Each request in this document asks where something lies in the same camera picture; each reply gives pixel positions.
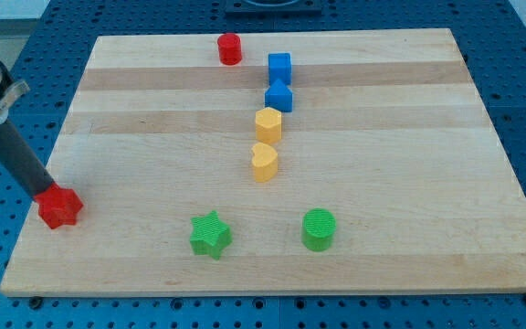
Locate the yellow hexagon block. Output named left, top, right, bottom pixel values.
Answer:
left=255, top=107, right=282, bottom=144

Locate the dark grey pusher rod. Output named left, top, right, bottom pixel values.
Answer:
left=0, top=119, right=55, bottom=198

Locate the red star block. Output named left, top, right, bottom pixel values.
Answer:
left=34, top=183, right=84, bottom=229

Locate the blue triangular prism block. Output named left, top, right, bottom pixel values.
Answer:
left=264, top=80, right=293, bottom=112

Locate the green star block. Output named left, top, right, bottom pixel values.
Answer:
left=189, top=210, right=233, bottom=260

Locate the yellow heart block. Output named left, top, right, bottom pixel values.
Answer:
left=251, top=142, right=279, bottom=183

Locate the blue cube block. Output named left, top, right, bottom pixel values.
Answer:
left=268, top=53, right=292, bottom=85

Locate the wooden board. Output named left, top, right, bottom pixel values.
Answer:
left=0, top=28, right=526, bottom=297

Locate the green cylinder block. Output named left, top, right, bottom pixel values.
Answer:
left=300, top=208, right=337, bottom=252

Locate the red cylinder block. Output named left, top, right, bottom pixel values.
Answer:
left=216, top=33, right=242, bottom=66

